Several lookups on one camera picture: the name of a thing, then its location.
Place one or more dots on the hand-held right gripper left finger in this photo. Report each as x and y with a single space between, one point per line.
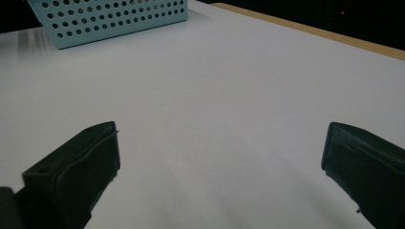
73 178

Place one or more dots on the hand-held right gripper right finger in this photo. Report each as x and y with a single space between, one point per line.
372 171

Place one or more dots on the light blue perforated plastic basket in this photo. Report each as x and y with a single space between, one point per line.
111 22

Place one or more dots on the white table cover sheet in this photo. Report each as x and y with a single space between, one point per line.
207 95

